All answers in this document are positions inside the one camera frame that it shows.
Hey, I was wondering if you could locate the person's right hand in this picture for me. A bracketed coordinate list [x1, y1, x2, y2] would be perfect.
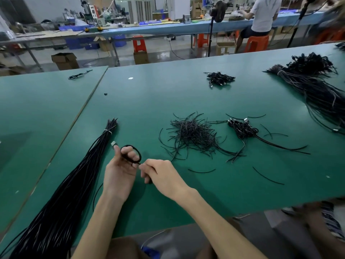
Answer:
[138, 158, 193, 204]

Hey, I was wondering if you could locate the person's left hand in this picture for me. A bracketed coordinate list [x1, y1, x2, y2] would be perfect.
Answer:
[102, 145, 142, 204]

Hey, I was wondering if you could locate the pile of black wire ties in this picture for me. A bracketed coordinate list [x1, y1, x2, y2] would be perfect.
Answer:
[158, 112, 247, 163]

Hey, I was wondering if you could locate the long black cable bundle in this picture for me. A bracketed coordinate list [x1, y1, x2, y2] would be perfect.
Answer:
[0, 118, 119, 259]

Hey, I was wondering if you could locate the small cable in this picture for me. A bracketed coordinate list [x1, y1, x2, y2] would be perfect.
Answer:
[68, 69, 93, 81]

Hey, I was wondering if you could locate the small pile of knotted cables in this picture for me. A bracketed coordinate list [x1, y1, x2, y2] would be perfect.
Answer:
[205, 72, 236, 88]

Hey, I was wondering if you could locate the large heap of black cables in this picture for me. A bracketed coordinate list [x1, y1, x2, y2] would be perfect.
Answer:
[264, 53, 345, 134]

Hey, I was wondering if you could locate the person's left forearm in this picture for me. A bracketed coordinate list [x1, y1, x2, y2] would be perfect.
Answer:
[72, 190, 130, 259]

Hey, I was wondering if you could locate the person's right forearm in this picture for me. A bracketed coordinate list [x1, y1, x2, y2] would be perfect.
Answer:
[175, 187, 268, 259]

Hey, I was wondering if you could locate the person's right leg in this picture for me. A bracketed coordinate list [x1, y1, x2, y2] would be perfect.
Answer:
[301, 201, 345, 259]

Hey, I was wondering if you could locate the blue plastic item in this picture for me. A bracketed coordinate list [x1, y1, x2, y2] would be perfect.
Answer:
[141, 245, 162, 259]

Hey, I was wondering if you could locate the small cardboard box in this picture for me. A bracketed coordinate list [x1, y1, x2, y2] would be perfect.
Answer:
[134, 51, 150, 65]

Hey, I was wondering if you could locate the open cardboard box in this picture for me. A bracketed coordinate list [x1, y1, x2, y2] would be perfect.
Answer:
[51, 52, 79, 71]

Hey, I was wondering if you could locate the red plastic stool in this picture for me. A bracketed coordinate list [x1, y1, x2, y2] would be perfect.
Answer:
[132, 36, 147, 54]

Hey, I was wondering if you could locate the orange plastic stool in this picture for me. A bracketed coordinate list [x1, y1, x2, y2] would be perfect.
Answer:
[245, 35, 270, 53]
[195, 33, 210, 50]
[315, 27, 345, 45]

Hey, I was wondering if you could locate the long blue workbench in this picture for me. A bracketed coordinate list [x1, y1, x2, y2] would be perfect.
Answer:
[70, 12, 324, 40]

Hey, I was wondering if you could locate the black fan on stand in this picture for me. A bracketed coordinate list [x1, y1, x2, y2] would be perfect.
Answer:
[207, 0, 227, 57]

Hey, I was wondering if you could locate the black tripod stand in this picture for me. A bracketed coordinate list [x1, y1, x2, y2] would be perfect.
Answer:
[287, 0, 319, 48]

